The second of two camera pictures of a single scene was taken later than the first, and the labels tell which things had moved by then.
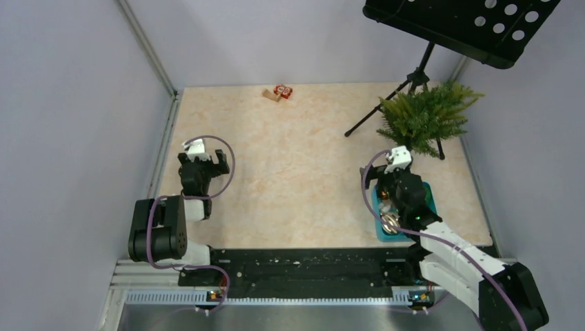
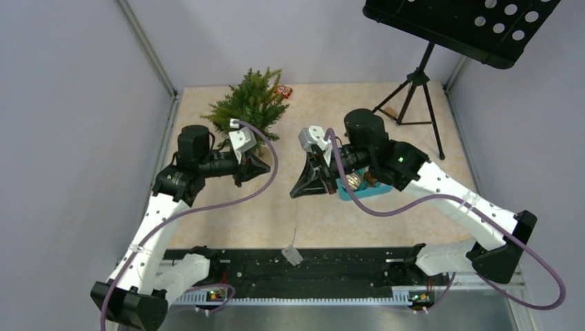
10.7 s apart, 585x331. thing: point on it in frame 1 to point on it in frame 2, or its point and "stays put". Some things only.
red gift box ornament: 285,92 stays put
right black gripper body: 388,182 to 328,174
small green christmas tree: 421,118 to 252,101
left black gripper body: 210,169 to 238,176
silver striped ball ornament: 392,218 to 353,181
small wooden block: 273,96 to 391,111
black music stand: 494,32 stays put
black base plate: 306,272 stays put
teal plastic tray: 400,236 to 363,190
